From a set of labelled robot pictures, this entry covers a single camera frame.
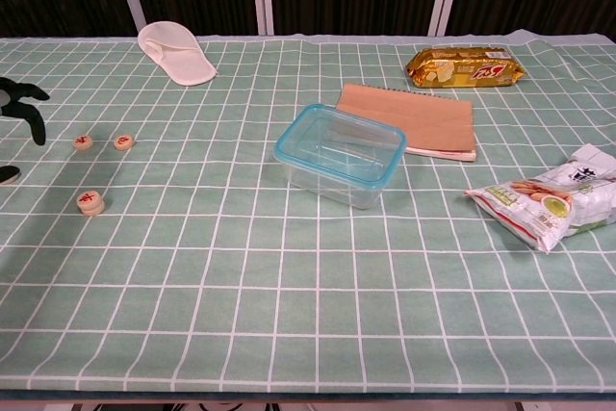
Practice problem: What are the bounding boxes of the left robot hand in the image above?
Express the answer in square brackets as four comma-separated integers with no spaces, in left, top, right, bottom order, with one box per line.
[0,76,51,186]

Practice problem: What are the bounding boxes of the white snack bag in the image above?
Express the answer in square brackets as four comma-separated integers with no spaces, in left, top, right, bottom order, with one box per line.
[464,143,616,255]

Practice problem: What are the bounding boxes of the white disposable slipper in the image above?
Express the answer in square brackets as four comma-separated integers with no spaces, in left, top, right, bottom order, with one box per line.
[137,20,218,88]

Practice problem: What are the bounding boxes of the brown kraft spiral notebook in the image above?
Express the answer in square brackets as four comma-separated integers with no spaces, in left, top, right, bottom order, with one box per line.
[335,83,478,163]

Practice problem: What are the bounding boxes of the gold biscuit pack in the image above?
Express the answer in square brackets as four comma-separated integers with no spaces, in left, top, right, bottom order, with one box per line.
[403,44,528,90]

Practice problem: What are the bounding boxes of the green grid tablecloth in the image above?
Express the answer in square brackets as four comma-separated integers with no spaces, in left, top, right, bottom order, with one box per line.
[0,30,616,396]

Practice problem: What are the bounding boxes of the clear container with blue rim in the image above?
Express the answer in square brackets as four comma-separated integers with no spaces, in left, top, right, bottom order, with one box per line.
[272,102,408,211]

